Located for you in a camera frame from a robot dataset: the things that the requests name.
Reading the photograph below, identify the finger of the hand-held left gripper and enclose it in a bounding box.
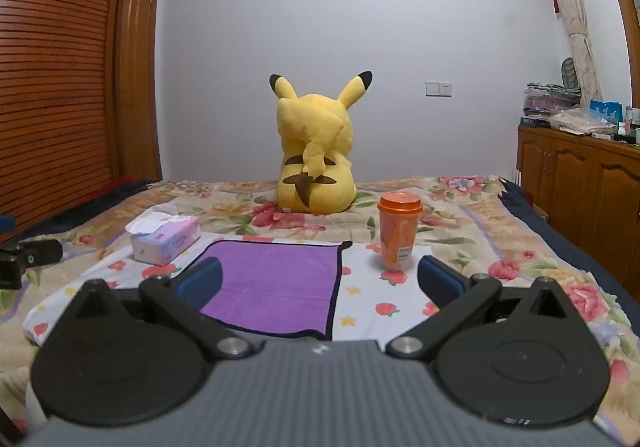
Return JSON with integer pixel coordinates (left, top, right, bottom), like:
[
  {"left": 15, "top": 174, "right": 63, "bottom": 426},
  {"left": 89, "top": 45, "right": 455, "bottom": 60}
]
[{"left": 0, "top": 239, "right": 64, "bottom": 291}]

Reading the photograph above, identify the yellow plush toy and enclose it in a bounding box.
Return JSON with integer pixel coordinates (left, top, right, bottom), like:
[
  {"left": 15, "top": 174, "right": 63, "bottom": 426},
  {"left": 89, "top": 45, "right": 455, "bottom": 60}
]
[{"left": 269, "top": 71, "right": 374, "bottom": 215}]

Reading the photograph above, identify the pink tissue box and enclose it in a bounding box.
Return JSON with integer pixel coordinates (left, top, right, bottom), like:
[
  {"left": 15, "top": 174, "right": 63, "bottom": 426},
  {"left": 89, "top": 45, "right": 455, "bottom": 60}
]
[{"left": 125, "top": 213, "right": 202, "bottom": 267}]

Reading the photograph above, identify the beige patterned curtain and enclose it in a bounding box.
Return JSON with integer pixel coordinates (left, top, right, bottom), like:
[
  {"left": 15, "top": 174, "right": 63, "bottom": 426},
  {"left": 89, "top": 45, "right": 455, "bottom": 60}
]
[{"left": 525, "top": 0, "right": 604, "bottom": 100}]

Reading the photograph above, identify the beige crumpled cloth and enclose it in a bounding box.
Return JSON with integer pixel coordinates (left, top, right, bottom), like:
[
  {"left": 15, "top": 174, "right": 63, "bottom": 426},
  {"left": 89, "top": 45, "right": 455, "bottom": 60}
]
[{"left": 548, "top": 108, "right": 617, "bottom": 138}]

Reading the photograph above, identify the orange lidded cup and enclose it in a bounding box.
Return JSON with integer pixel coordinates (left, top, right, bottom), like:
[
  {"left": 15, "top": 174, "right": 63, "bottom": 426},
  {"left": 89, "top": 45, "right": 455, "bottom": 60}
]
[{"left": 376, "top": 192, "right": 424, "bottom": 273}]

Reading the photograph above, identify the group of small bottles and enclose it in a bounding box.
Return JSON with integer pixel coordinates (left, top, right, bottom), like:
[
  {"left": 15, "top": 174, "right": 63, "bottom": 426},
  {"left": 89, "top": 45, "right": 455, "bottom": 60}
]
[{"left": 616, "top": 104, "right": 640, "bottom": 146}]

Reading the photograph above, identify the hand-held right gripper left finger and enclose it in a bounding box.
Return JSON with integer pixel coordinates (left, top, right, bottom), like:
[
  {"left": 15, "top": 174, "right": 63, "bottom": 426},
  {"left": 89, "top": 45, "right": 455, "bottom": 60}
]
[{"left": 64, "top": 256, "right": 257, "bottom": 362}]

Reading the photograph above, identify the wooden louvered wardrobe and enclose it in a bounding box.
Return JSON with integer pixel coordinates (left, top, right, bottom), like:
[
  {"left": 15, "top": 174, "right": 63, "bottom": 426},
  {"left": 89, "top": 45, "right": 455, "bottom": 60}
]
[{"left": 0, "top": 0, "right": 139, "bottom": 230}]

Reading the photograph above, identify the dark blue quilt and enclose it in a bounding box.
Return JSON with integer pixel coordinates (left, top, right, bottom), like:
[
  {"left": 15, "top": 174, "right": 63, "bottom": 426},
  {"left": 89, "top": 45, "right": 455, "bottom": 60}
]
[{"left": 499, "top": 176, "right": 640, "bottom": 305}]

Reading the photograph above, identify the dark green fan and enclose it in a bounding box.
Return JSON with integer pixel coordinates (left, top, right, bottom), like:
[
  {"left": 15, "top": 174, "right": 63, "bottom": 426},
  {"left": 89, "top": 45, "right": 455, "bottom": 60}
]
[{"left": 559, "top": 57, "right": 582, "bottom": 94}]

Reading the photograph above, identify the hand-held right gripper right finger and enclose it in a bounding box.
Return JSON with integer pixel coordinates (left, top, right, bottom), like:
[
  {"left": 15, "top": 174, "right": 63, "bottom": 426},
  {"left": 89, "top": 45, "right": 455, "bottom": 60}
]
[{"left": 384, "top": 254, "right": 571, "bottom": 361}]

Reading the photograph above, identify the wooden cabinet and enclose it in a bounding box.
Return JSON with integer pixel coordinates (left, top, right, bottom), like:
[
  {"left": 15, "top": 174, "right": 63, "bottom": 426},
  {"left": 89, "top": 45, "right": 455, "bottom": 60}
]
[{"left": 515, "top": 124, "right": 640, "bottom": 304}]

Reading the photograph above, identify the blue printed box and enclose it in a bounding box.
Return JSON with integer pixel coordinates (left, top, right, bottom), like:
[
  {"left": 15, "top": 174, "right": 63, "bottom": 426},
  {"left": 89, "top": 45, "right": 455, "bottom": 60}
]
[{"left": 589, "top": 99, "right": 624, "bottom": 128}]

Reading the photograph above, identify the wooden door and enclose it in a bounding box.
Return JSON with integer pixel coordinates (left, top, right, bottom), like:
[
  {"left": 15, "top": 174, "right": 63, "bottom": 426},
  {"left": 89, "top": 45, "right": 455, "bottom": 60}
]
[{"left": 114, "top": 0, "right": 164, "bottom": 182}]

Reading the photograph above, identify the purple towel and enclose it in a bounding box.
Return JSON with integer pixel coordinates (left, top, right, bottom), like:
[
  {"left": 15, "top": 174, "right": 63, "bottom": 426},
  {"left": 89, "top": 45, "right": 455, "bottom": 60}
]
[{"left": 197, "top": 239, "right": 353, "bottom": 342}]

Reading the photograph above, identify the floral bed sheet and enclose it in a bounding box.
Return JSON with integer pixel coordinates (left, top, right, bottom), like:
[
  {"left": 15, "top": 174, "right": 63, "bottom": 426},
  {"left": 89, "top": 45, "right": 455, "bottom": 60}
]
[{"left": 0, "top": 175, "right": 640, "bottom": 443}]

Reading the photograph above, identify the stack of folded clothes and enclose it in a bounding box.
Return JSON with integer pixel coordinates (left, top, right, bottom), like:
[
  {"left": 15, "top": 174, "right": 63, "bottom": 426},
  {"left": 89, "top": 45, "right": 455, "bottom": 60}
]
[{"left": 522, "top": 82, "right": 584, "bottom": 122}]

